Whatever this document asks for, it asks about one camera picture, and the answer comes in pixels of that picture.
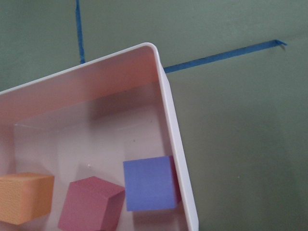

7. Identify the purple foam block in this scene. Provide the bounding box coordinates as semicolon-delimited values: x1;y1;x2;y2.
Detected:
123;155;181;212

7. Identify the red foam block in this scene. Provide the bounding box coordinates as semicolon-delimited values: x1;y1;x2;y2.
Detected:
58;176;125;231

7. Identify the orange foam block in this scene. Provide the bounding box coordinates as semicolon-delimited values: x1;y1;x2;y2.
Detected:
0;172;54;225

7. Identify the pink plastic bin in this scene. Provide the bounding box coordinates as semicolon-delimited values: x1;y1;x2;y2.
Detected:
0;43;199;231

